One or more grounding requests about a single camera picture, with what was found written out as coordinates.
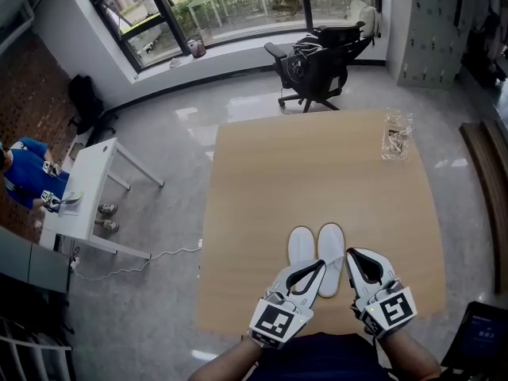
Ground white desk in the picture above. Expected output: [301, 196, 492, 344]
[39, 137, 165, 260]

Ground grey locker cabinet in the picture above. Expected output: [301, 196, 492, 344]
[387, 0, 483, 90]

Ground white floor cable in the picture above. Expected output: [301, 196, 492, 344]
[73, 246, 203, 281]

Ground black chair with backpack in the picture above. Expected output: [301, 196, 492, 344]
[67, 74, 120, 137]

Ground white slipper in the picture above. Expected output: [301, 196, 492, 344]
[59, 190, 85, 206]
[287, 226, 318, 277]
[317, 223, 345, 298]

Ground person's left forearm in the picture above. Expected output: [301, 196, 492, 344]
[188, 334, 265, 381]

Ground white shelf rack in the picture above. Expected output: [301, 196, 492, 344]
[0, 317, 75, 381]

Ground clear plastic bag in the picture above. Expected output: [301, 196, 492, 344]
[380, 108, 414, 162]

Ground grey folding table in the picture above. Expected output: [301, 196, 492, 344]
[0, 226, 72, 295]

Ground black office chair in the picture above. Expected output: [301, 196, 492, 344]
[264, 21, 374, 114]

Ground brown wooden planks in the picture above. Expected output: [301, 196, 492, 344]
[459, 120, 508, 295]

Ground person's right forearm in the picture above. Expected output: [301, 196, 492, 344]
[375, 327, 442, 381]

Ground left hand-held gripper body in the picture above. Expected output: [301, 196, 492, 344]
[248, 290, 314, 349]

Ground pink bag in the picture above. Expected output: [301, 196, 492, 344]
[185, 34, 207, 59]

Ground white bag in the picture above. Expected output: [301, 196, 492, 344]
[344, 0, 382, 41]

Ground black tablet screen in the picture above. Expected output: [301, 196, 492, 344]
[440, 300, 508, 372]

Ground black swivel chair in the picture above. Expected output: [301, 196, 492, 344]
[23, 287, 76, 335]

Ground person's navy shirt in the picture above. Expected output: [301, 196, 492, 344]
[245, 331, 392, 381]

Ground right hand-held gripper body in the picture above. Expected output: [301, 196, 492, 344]
[351, 279, 418, 340]

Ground clothes rack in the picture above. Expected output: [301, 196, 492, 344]
[462, 0, 508, 83]

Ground black framed window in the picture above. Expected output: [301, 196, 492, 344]
[77, 0, 384, 74]

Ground wooden table with white legs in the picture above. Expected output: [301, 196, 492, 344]
[194, 109, 448, 337]

